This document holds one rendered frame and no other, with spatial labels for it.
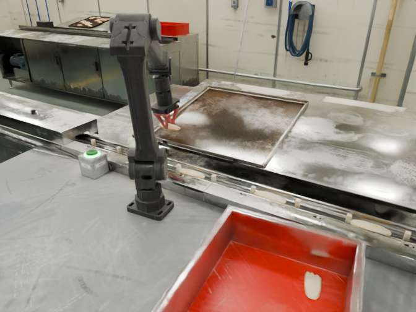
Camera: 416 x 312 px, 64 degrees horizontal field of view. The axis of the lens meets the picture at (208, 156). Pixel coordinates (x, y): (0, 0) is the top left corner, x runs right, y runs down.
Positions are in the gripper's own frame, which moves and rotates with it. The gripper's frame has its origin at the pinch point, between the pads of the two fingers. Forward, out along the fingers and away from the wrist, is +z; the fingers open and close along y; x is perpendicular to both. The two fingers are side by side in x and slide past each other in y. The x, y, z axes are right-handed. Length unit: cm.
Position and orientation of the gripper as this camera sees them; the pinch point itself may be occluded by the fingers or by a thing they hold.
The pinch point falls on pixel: (168, 124)
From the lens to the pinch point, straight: 131.1
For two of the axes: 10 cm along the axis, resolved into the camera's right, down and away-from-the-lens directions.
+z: 0.8, 8.2, 5.7
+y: -5.4, 5.1, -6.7
